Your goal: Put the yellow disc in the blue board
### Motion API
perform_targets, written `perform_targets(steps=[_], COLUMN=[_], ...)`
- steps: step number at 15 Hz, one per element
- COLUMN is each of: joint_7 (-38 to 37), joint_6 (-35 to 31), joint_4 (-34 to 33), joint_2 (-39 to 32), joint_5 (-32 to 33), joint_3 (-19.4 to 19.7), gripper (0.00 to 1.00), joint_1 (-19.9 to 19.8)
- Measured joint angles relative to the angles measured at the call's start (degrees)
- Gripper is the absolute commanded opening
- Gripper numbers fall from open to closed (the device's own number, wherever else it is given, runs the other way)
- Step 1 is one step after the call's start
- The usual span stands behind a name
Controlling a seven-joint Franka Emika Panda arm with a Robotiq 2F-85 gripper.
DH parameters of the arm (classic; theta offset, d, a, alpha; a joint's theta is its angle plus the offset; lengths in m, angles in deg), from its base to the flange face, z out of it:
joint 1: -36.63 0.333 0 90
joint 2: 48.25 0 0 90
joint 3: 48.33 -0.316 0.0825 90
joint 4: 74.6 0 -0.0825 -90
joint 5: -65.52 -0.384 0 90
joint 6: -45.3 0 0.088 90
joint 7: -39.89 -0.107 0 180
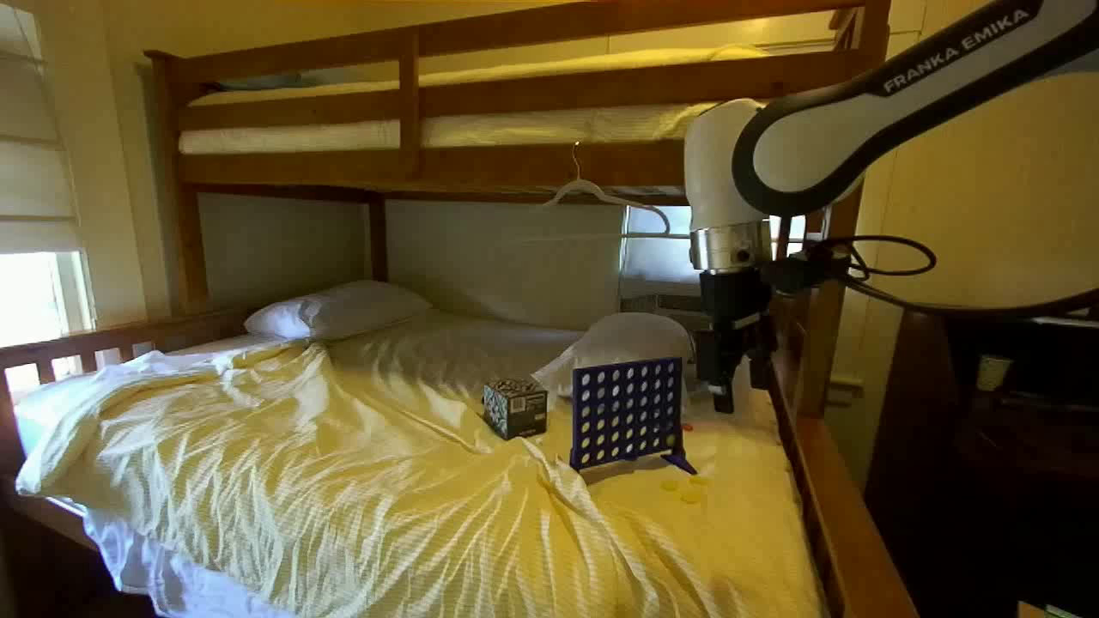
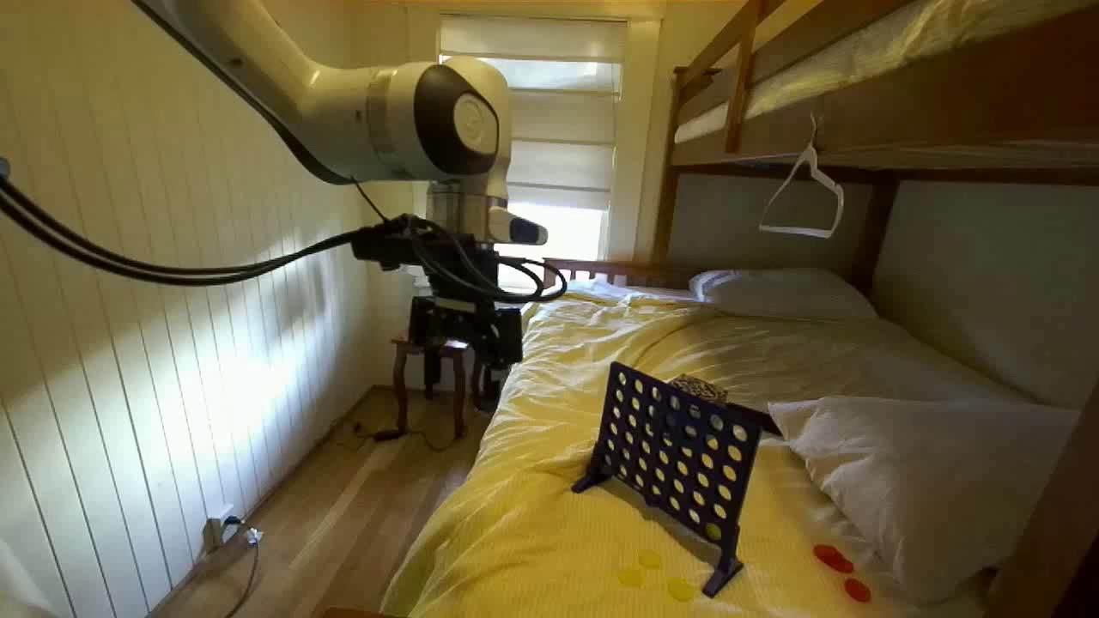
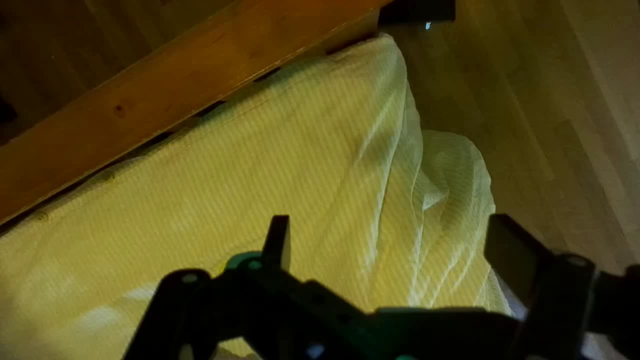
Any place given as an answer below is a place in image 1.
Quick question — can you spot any white window blind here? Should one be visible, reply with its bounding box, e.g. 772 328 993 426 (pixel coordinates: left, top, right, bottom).
0 0 103 350

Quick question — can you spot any plump white pillow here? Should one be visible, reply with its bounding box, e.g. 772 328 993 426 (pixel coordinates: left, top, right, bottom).
528 310 699 402

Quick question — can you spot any dark wooden dresser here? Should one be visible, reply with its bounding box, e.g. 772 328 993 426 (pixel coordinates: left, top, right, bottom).
860 293 1099 618

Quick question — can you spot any yellow striped bed sheet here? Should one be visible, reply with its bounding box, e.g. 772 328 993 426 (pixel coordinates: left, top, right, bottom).
10 313 832 618

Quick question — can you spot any wooden bunk bed frame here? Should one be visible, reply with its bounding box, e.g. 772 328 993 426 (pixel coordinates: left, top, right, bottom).
0 0 919 618

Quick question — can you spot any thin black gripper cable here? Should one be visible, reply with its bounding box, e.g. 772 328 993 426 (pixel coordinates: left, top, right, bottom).
801 230 942 293

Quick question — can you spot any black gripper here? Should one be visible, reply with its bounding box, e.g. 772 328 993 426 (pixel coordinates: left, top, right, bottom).
694 264 779 419

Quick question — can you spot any bunk mattress with pale sheet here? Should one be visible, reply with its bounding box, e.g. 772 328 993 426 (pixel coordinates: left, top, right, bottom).
176 10 851 159

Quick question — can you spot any flat white pillow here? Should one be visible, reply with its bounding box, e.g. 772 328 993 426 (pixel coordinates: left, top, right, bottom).
241 279 435 348

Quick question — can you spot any white mattress sheet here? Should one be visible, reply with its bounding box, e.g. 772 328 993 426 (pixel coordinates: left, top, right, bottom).
74 494 272 618

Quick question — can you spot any black white patterned cube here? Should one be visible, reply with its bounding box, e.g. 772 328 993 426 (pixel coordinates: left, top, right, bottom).
478 374 548 443

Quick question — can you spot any white clothes hanger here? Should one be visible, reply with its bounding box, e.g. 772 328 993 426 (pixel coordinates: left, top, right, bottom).
539 139 676 240

